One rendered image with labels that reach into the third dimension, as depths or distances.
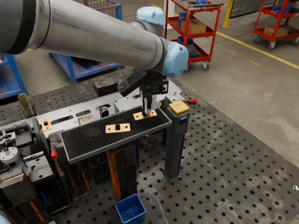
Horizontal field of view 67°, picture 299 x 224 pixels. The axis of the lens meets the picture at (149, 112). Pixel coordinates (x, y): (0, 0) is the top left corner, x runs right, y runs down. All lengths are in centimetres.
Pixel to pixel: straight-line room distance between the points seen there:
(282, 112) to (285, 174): 172
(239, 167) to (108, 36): 111
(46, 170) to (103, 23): 74
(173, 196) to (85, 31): 96
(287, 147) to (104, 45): 242
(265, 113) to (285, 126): 27
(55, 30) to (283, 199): 121
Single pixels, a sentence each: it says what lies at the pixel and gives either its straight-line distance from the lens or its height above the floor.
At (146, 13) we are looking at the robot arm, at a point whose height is 153.
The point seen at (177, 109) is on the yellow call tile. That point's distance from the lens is 87.
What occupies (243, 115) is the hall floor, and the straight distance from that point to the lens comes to 281.
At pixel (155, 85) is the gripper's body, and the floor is 131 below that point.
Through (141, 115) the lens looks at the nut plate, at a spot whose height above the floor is 116.
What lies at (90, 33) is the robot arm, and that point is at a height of 159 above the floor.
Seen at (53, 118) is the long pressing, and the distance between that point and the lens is 116.
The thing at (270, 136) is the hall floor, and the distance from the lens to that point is 268.
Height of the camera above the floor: 171
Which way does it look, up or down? 40 degrees down
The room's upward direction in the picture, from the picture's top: straight up
